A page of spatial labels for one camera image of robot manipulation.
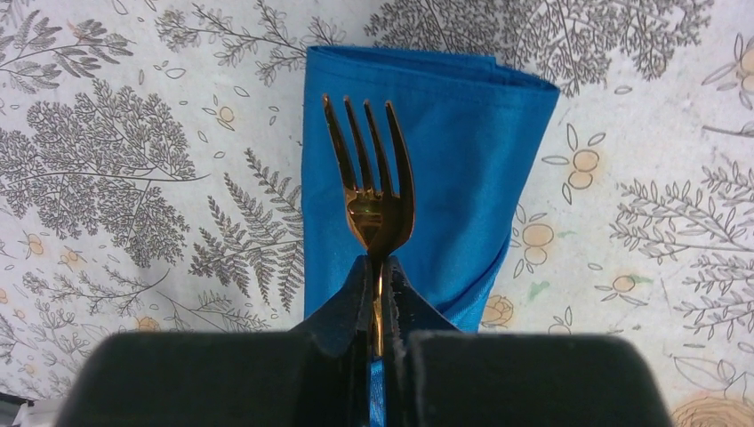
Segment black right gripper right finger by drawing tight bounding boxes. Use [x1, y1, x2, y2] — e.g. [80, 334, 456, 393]
[381, 258, 672, 426]

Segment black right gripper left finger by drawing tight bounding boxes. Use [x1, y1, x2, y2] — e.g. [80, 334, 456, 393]
[56, 256, 373, 426]

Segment wooden fork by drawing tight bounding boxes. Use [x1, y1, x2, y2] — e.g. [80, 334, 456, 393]
[322, 94, 415, 359]

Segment blue cloth napkin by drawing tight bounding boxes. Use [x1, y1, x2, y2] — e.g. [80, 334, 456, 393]
[300, 44, 561, 427]

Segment floral tablecloth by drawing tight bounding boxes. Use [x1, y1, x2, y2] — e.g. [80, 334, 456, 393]
[1, 1, 753, 426]

